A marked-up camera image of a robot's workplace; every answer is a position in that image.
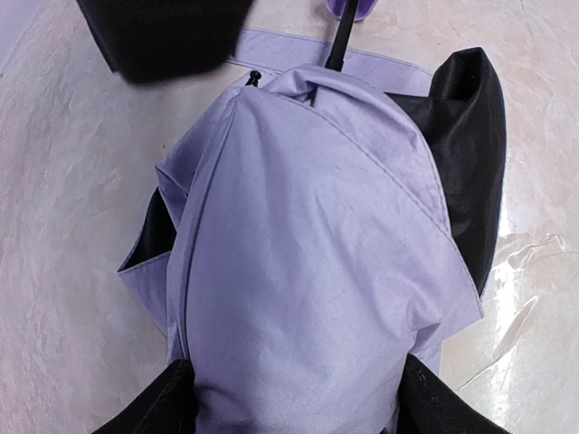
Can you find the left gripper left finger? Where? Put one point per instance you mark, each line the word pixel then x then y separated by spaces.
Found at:
pixel 167 405

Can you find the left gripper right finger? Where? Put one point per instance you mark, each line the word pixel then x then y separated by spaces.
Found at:
pixel 428 406

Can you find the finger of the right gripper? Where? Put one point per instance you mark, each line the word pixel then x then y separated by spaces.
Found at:
pixel 151 41

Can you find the lavender folding umbrella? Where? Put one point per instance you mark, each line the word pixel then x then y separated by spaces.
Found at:
pixel 318 224

